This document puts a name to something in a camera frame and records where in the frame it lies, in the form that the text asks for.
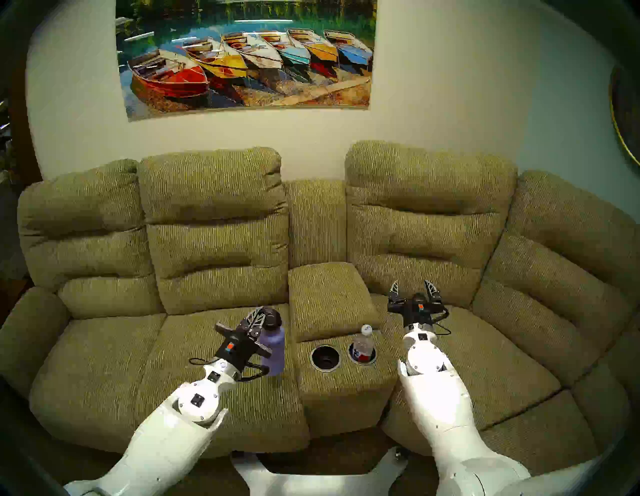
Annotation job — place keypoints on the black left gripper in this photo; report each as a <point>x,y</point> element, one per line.
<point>240,355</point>

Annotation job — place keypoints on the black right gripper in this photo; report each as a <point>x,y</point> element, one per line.
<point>419,319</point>

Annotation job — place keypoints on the purple bottle with black cap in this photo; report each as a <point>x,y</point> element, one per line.
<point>276,340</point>

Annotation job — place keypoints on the clear plastic water bottle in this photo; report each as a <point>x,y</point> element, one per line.
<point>363,347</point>

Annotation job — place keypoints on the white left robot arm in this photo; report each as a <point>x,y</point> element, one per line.
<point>165,445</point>

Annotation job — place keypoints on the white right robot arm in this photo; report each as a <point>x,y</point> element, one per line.
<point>440,405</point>

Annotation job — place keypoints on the steel cup holder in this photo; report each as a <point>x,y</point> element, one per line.
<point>372,361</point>
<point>325,358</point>

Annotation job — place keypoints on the green sofa console lid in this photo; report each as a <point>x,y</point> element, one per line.
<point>330,300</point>

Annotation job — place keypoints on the green fabric sectional sofa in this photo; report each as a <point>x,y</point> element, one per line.
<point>215,250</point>

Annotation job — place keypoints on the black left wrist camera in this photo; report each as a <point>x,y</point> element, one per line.
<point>234,344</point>

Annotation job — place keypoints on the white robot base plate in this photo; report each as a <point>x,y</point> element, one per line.
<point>310,485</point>

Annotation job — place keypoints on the colourful boats wall picture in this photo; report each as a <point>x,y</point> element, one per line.
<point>245,55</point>

